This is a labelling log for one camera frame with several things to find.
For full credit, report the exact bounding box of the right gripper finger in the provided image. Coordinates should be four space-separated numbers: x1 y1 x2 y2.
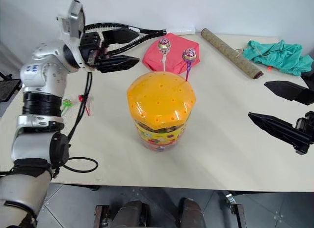
248 111 309 148
263 80 314 106

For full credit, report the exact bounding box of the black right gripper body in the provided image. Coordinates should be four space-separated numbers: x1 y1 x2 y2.
293 111 314 155

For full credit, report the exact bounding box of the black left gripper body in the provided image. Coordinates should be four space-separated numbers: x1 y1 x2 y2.
78 31 109 66

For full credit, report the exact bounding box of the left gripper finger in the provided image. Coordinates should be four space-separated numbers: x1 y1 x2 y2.
94 55 140 74
101 28 140 45

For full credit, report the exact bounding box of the candy jar with orange lid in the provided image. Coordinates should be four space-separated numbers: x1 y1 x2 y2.
126 70 198 153

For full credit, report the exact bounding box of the black badminton racket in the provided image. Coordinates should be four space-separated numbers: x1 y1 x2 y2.
82 22 197 57

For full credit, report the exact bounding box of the crumpled teal cloth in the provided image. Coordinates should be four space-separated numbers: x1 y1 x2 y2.
242 39 314 77

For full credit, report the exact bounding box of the lollipop with white stick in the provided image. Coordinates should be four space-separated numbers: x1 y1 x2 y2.
157 37 172 72

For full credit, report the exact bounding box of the folded red cloth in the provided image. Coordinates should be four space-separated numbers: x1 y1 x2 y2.
141 32 200 75

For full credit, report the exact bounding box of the lollipop with green wrapper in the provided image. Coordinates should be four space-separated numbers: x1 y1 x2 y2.
60 98 75 116

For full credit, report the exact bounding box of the rolled brown mat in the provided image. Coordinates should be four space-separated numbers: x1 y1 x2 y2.
200 28 263 80

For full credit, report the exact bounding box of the lollipop with purple stick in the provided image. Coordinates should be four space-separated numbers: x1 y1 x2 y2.
182 48 198 82

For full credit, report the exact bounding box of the black metal stand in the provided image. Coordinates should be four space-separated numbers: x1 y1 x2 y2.
0 71 23 103

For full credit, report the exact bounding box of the rusty metal table leg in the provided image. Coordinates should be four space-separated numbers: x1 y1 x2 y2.
94 204 110 228
225 193 247 228

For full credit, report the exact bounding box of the dark rounded shape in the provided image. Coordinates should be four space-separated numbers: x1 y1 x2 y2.
178 198 207 228
113 199 151 228

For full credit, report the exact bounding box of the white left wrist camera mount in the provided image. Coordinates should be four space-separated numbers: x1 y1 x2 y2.
56 0 86 40

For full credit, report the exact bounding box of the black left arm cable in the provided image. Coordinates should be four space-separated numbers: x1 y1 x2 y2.
63 71 99 173

